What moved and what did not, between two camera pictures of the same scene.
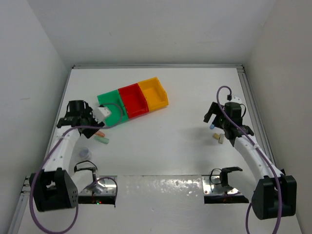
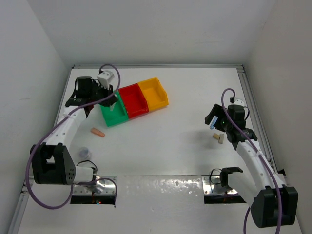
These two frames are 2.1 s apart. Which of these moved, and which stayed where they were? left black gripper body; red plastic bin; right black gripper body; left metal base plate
Moved: left black gripper body
Stayed: red plastic bin; right black gripper body; left metal base plate
